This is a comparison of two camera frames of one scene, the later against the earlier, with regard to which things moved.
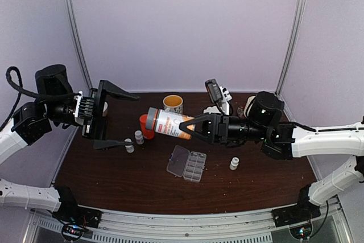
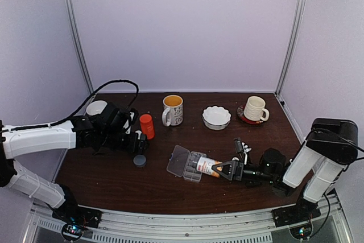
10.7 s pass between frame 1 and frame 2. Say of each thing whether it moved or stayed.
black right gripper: moved
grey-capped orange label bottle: moved
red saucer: stayed
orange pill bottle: stayed
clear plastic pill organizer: stayed
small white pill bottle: stayed
